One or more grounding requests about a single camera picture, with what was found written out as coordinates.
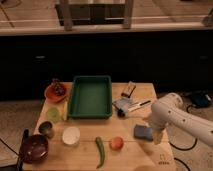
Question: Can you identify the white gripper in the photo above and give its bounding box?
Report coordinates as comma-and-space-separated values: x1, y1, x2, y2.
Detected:
148, 116, 166, 145

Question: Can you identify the blue sponge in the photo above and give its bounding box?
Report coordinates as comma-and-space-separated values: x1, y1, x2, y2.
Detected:
134, 125, 153, 141

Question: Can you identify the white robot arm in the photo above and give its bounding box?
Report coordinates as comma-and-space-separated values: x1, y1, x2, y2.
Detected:
148, 93, 213, 148

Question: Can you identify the green plastic tray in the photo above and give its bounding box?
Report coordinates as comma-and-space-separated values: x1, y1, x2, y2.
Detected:
67, 75, 112, 119

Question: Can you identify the orange round fruit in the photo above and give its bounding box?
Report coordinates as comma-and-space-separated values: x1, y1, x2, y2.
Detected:
110, 137, 124, 150

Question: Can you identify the blue grey cloth bundle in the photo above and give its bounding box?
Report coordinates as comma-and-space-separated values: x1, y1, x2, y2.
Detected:
112, 97, 133, 118

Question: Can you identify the brown small box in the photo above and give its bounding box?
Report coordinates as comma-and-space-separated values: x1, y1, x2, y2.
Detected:
121, 82, 136, 98

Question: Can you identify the green chili pepper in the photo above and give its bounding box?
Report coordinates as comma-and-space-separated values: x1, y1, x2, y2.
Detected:
95, 137, 105, 169

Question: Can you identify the dark grape bunch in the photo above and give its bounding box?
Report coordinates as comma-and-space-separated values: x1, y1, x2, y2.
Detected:
52, 79, 65, 96

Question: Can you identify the orange bowl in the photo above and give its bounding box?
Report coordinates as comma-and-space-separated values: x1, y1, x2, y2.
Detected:
44, 84, 68, 103

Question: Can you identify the dark red bowl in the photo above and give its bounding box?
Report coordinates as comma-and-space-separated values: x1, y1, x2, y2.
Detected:
19, 134, 49, 164

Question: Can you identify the black handled knife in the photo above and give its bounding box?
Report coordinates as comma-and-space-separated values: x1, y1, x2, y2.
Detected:
128, 100, 151, 112

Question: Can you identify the black cable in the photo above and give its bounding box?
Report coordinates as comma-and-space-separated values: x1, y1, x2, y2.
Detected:
168, 104, 200, 152

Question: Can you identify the black spoon handle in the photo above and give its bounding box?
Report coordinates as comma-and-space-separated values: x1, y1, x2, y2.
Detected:
16, 129, 29, 171

